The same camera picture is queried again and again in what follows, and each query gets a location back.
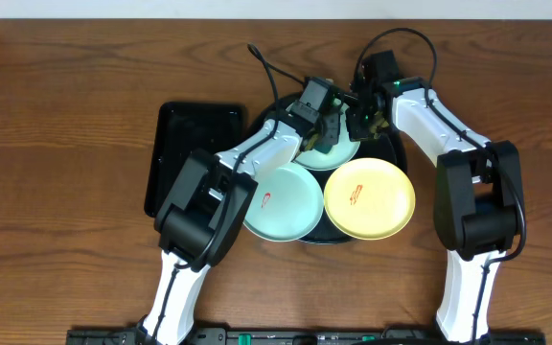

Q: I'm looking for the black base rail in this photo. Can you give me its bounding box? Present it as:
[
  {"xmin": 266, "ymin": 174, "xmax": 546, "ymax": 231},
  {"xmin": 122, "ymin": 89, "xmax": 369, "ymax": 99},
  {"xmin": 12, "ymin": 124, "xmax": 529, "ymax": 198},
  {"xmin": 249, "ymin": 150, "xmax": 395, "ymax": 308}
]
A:
[{"xmin": 65, "ymin": 325, "xmax": 545, "ymax": 345}]

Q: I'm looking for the round black tray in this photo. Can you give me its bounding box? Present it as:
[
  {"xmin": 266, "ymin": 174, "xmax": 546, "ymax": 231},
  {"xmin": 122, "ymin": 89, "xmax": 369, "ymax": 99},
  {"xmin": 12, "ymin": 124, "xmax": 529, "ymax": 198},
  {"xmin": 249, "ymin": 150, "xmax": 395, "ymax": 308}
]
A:
[{"xmin": 244, "ymin": 104, "xmax": 407, "ymax": 244}]

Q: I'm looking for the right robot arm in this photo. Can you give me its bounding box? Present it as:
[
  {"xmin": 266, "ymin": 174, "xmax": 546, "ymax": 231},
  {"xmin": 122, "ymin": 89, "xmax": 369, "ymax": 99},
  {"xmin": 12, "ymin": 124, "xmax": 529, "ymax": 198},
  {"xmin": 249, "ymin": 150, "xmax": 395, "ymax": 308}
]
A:
[{"xmin": 347, "ymin": 72, "xmax": 526, "ymax": 344}]

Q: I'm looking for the mint plate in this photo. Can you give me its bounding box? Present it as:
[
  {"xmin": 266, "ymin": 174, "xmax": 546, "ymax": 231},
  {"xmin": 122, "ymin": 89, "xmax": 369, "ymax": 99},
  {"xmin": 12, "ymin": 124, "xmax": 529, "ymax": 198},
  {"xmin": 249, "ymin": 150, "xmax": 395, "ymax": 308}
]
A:
[
  {"xmin": 293, "ymin": 105, "xmax": 360, "ymax": 171},
  {"xmin": 243, "ymin": 162, "xmax": 324, "ymax": 242}
]

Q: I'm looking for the yellow plate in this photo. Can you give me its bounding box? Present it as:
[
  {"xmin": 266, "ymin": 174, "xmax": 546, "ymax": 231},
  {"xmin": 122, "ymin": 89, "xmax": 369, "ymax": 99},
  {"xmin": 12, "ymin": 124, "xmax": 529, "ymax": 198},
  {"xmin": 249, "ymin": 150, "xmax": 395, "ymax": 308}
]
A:
[{"xmin": 324, "ymin": 158, "xmax": 416, "ymax": 241}]

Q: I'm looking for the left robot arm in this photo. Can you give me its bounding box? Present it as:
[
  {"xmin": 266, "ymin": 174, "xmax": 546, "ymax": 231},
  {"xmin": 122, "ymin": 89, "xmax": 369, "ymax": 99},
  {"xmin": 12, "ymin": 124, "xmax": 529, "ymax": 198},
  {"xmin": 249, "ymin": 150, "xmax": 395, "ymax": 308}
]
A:
[{"xmin": 139, "ymin": 98, "xmax": 332, "ymax": 344}]

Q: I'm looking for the rectangular black tray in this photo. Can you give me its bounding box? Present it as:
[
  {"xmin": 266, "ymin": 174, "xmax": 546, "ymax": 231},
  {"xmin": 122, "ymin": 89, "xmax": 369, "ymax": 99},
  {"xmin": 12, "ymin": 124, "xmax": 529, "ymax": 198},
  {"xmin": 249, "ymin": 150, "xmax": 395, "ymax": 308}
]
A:
[{"xmin": 144, "ymin": 102, "xmax": 246, "ymax": 218}]

